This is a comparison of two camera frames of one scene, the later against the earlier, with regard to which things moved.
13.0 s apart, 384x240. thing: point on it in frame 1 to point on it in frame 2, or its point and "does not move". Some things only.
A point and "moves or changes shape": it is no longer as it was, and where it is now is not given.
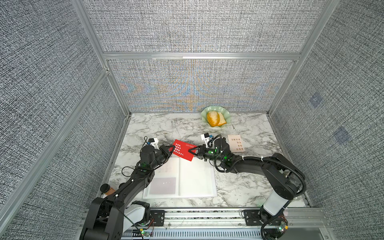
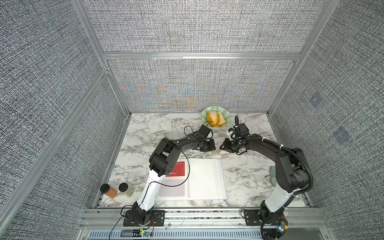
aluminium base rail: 224,224 does not move
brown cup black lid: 106,189 does not move
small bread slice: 222,119 does not move
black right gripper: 202,150 to 225,146
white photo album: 174,177 moves or changes shape
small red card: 181,149 moves or changes shape
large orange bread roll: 213,118 does not move
